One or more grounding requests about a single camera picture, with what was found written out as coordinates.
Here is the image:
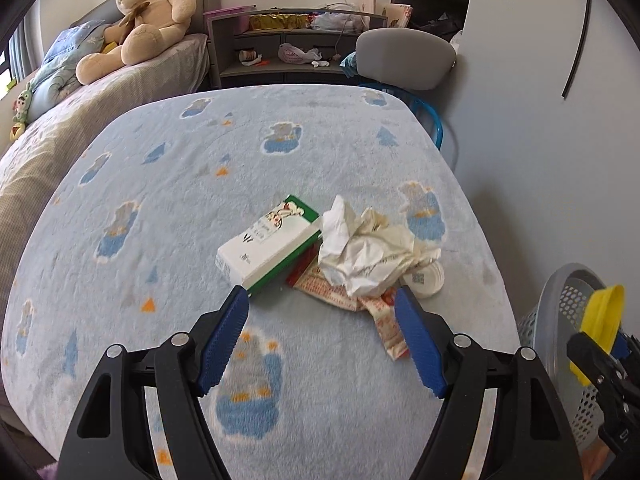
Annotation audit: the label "white green carton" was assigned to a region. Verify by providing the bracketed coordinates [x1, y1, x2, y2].
[216, 194, 321, 297]

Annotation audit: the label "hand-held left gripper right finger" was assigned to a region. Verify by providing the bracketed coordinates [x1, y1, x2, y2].
[393, 286, 583, 480]

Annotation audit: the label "white paper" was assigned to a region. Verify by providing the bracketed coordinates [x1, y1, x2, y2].
[317, 195, 443, 298]

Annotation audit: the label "dark cloth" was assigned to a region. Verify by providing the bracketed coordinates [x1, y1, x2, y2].
[415, 12, 466, 36]

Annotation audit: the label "grey shelf unit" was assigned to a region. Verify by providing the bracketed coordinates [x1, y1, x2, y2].
[204, 8, 388, 90]

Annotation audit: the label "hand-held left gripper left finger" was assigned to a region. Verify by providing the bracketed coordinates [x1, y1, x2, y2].
[59, 285, 250, 480]

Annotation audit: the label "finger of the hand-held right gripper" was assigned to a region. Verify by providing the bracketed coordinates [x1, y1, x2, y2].
[616, 332, 640, 368]
[566, 332, 618, 393]

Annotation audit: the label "bed with grey headboard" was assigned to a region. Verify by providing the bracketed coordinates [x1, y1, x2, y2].
[0, 0, 221, 201]

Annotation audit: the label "white round lid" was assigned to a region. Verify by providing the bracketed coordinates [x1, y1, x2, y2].
[400, 260, 445, 299]

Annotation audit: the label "pink plastic bag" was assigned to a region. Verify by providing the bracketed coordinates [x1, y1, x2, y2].
[277, 43, 321, 64]

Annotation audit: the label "tan teddy bear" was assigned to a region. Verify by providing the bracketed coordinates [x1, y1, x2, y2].
[75, 0, 197, 86]

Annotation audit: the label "yellow plastic lid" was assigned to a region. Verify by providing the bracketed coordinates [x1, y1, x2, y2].
[570, 285, 627, 387]

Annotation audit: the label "grey padded chair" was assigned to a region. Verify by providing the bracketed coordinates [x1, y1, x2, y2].
[356, 28, 457, 92]

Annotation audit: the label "pink patterned gift bag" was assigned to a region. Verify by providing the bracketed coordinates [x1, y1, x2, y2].
[382, 3, 413, 28]

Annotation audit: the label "white plastic bag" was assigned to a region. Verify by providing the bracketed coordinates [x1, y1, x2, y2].
[312, 4, 366, 31]

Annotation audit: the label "blue printed quilt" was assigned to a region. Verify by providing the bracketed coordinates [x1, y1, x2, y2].
[25, 20, 108, 121]

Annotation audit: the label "grey perforated plastic basket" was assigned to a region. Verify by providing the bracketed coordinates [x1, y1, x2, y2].
[517, 262, 623, 453]

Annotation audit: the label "red printed wrapper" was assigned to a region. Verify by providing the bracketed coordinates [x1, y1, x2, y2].
[285, 255, 413, 362]

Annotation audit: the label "pink plastic box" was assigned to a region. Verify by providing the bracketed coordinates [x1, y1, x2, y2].
[203, 4, 251, 33]

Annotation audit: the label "gold foil packets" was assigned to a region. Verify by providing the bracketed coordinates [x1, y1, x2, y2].
[249, 13, 308, 31]

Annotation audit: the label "blue child chair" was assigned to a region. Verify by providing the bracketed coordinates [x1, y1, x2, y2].
[357, 82, 446, 151]

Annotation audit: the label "grey curtain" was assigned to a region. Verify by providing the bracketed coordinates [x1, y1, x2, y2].
[7, 25, 26, 81]

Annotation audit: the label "small green plush toy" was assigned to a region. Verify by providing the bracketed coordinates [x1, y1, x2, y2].
[9, 80, 36, 142]

